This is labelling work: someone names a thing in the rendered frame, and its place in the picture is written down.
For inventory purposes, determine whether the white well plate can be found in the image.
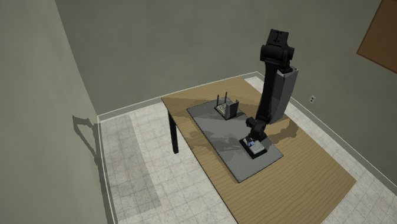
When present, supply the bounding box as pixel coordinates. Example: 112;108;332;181
243;139;264;154

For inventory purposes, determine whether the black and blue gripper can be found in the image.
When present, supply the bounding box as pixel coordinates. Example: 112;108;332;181
246;131;267;148

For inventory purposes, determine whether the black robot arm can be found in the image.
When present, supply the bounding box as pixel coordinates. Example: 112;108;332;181
246;29;295;140

